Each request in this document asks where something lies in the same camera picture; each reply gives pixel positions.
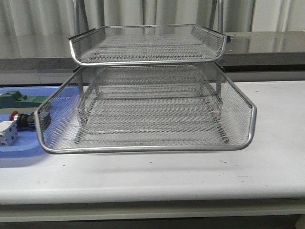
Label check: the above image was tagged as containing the silver mesh top tray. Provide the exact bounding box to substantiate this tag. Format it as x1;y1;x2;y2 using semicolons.
69;24;230;66

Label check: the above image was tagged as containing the white contact block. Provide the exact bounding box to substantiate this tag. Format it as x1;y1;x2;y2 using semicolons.
0;121;18;147

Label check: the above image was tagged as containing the grey metal rack frame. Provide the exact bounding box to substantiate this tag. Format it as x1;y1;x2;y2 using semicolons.
73;0;231;144

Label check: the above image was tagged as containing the green terminal block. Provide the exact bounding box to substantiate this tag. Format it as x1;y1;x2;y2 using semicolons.
0;91;48;114

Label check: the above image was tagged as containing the red emergency stop button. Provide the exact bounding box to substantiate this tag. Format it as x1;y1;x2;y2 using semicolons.
10;110;51;131

